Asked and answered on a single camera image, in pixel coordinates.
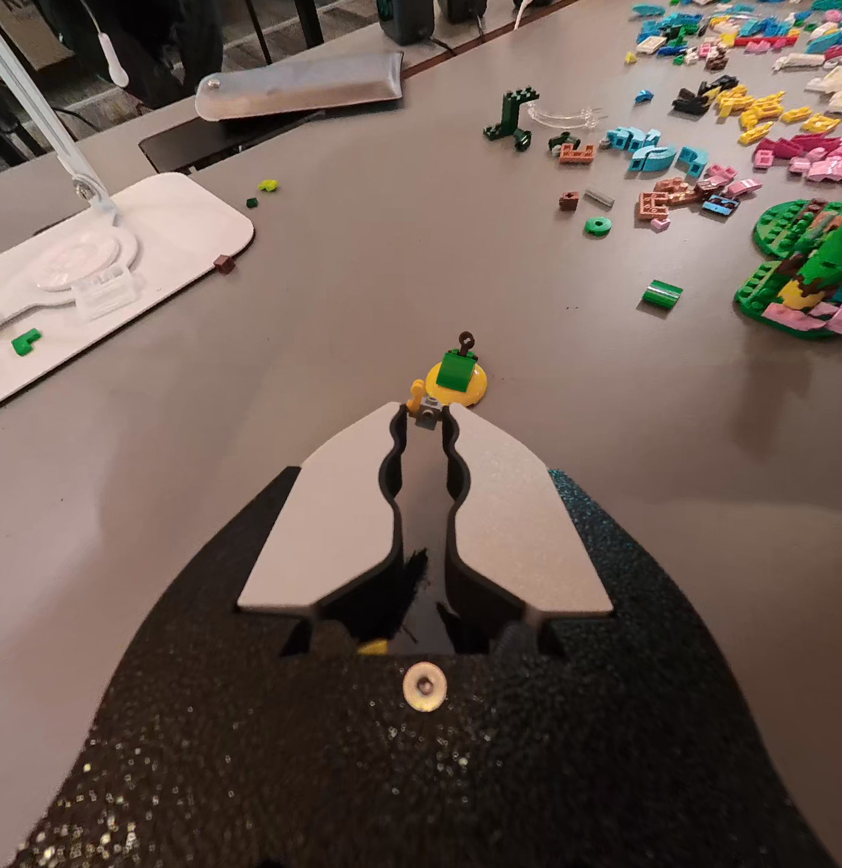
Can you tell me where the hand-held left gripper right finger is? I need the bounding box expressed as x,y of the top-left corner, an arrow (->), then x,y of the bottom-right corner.
443,403 -> 615,653

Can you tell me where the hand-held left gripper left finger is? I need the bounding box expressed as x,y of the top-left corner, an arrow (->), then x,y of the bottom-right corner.
237,400 -> 407,645

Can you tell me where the yellow dome green brick assembly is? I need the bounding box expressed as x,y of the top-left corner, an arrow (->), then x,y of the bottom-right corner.
426,331 -> 490,408

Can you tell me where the clear plastic piece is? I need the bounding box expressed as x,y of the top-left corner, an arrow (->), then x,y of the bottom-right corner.
71,264 -> 137,320

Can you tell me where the white lamp base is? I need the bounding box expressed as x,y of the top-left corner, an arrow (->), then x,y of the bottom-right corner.
0,14 -> 255,411

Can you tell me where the green plate cactus build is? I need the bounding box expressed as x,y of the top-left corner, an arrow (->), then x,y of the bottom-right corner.
734,198 -> 842,340

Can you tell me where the cluster of cyan bricks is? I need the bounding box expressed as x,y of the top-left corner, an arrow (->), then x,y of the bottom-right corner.
601,125 -> 710,179

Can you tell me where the black flat panel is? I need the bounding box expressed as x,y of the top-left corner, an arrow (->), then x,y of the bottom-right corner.
139,107 -> 327,175

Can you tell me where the dark green brick build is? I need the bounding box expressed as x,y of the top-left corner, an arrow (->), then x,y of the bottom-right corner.
483,87 -> 539,151

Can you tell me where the clear curved piece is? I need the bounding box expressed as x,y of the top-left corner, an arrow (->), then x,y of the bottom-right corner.
527,102 -> 608,130

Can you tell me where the silver pouch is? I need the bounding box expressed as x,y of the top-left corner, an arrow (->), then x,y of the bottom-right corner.
194,51 -> 406,124

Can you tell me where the pile of assorted toy bricks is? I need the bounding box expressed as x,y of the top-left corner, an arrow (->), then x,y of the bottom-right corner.
624,0 -> 842,184

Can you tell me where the black office chair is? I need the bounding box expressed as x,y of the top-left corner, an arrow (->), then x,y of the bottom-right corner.
38,0 -> 225,109

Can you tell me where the white cable plug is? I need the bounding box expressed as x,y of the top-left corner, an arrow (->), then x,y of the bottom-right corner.
78,0 -> 132,89

